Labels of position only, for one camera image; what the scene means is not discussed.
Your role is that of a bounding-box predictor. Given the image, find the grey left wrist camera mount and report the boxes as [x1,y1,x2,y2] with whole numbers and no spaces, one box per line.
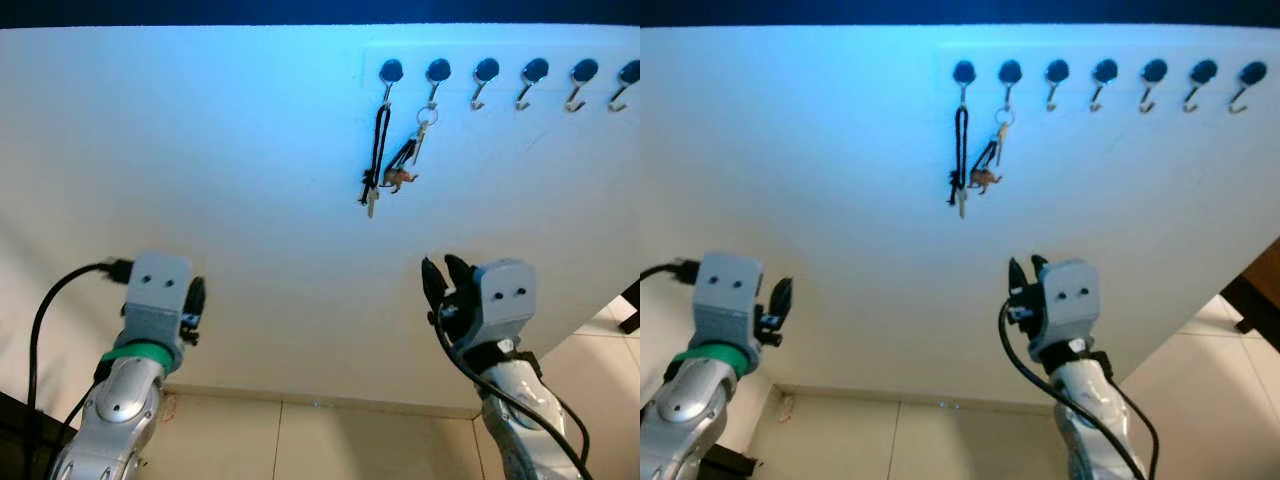
[692,251,767,348]
[120,251,194,351]

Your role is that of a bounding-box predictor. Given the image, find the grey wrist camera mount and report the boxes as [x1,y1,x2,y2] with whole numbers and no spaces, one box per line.
[1034,258,1102,357]
[692,251,767,348]
[471,258,538,352]
[120,251,194,351]

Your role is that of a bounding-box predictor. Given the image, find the key on black lanyard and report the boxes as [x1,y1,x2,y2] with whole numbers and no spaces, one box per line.
[358,100,393,219]
[947,103,973,219]

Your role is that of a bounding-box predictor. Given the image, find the keys with brown figure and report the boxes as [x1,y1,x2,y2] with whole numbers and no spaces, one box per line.
[965,107,1016,193]
[383,105,439,196]

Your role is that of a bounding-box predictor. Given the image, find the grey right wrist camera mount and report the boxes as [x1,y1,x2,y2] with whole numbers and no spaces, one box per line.
[1034,258,1102,357]
[471,258,538,352]

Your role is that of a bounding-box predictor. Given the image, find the white hook rail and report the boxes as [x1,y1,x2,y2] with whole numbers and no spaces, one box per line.
[362,44,641,114]
[935,42,1280,117]

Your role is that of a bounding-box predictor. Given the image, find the black knob metal hook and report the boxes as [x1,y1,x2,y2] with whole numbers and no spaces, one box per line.
[608,59,641,113]
[998,59,1024,108]
[1138,58,1169,114]
[1045,58,1071,111]
[1185,59,1219,114]
[952,59,978,107]
[515,57,550,112]
[470,57,501,111]
[379,58,405,107]
[1230,60,1269,115]
[563,58,599,113]
[1090,58,1119,112]
[426,58,453,109]

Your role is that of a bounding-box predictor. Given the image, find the dark low furniture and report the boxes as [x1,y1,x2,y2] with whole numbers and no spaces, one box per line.
[0,390,71,480]
[700,447,758,480]

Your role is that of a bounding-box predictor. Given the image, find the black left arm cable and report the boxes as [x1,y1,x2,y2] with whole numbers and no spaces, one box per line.
[640,257,702,285]
[27,258,135,423]

